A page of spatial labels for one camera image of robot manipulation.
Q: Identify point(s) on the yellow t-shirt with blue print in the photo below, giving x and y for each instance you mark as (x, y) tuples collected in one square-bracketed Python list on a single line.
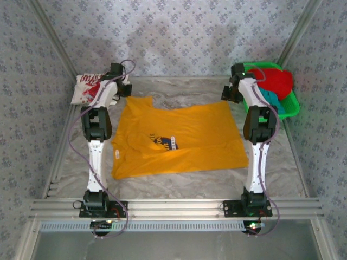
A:
[(189, 130)]

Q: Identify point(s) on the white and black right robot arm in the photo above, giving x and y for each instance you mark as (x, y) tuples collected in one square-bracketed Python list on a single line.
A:
[(256, 162)]

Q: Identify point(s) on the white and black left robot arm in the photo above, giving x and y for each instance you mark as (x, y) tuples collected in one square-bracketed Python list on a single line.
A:
[(96, 162)]

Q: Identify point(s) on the teal t-shirt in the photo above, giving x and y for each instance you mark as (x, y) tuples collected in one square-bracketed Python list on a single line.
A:
[(272, 98)]

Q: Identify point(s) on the white t-shirt with red print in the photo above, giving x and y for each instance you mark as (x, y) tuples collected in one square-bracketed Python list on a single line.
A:
[(81, 92)]

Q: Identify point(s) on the green plastic basket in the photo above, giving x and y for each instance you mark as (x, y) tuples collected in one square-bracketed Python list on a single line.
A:
[(291, 108)]

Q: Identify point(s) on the wide aluminium mounting beam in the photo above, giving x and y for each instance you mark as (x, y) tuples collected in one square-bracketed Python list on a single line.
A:
[(176, 208)]

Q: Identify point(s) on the black controller board with green light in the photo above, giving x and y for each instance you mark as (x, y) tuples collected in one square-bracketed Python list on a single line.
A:
[(253, 226)]

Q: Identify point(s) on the thin aluminium table edge rail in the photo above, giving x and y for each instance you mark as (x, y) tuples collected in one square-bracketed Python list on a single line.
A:
[(176, 77)]

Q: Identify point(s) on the aluminium frame post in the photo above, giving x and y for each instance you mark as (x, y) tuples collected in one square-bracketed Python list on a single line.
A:
[(52, 38), (298, 32)]

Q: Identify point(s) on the aluminium table side rail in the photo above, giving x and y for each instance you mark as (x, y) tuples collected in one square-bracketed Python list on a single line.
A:
[(58, 162)]

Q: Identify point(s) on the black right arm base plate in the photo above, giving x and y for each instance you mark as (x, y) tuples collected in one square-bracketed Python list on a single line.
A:
[(233, 210)]

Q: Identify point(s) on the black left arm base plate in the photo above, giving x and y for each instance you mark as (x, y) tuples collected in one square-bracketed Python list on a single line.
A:
[(119, 210)]

